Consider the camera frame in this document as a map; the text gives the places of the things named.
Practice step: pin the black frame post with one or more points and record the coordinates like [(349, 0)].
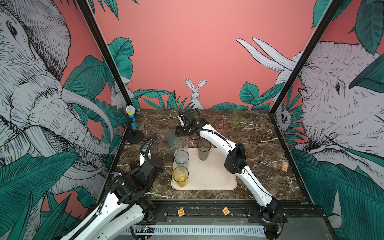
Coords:
[(88, 15), (325, 20)]

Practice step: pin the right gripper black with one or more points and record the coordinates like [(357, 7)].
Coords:
[(179, 132)]

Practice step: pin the toy microphone on stand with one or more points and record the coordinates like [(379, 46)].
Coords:
[(134, 136)]

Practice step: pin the tall light green glass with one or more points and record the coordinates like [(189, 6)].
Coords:
[(236, 118)]

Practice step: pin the dark brown plastic glass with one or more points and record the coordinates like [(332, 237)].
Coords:
[(204, 147)]

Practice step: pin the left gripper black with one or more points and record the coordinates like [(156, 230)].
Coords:
[(135, 168)]

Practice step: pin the white ribbed vent strip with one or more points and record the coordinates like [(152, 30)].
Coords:
[(193, 230)]

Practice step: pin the teal frosted glass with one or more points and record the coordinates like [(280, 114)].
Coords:
[(171, 137)]

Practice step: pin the wooden letter block right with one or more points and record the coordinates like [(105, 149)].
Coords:
[(225, 211)]

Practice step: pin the small wooden block right edge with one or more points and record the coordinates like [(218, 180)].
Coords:
[(285, 166)]

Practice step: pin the pink plastic glass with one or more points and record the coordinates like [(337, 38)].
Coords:
[(222, 127)]

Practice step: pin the right black frame post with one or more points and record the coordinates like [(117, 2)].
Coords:
[(325, 20)]

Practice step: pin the wooden letter block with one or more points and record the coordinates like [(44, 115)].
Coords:
[(181, 212), (225, 211)]

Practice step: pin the left black frame post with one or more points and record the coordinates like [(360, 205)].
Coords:
[(88, 15)]

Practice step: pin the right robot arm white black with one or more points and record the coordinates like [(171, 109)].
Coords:
[(236, 161)]

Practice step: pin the clear plastic glass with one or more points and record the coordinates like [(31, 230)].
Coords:
[(181, 144)]

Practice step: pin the amber plastic glass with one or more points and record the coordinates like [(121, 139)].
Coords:
[(180, 176)]

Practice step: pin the black front rail base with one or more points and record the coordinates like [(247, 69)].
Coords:
[(247, 209)]

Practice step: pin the beige square tray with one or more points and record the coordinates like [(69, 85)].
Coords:
[(210, 174)]

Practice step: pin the blue grey plastic glass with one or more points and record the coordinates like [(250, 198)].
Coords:
[(181, 158)]

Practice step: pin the wooden letter block left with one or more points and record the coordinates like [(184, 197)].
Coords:
[(181, 212)]

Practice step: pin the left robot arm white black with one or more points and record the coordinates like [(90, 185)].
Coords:
[(123, 205)]

